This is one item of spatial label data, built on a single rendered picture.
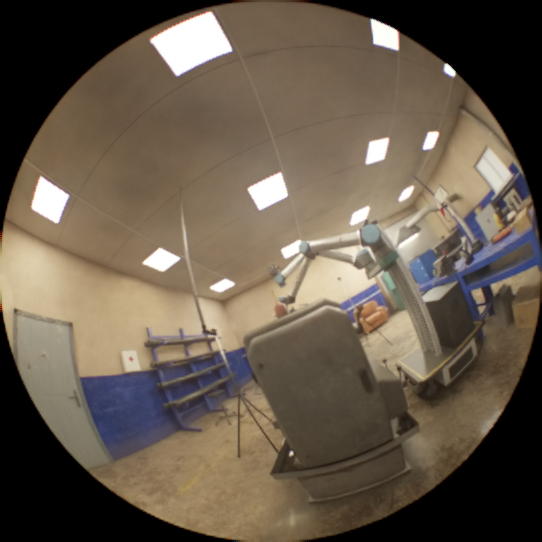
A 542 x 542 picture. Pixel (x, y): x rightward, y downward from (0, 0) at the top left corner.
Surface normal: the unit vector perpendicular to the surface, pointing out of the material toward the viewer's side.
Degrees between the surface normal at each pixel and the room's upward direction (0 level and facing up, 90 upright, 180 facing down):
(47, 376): 90
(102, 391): 90
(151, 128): 180
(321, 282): 90
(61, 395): 90
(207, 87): 180
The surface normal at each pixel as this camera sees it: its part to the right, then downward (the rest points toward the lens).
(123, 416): 0.88, -0.45
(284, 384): -0.26, -0.27
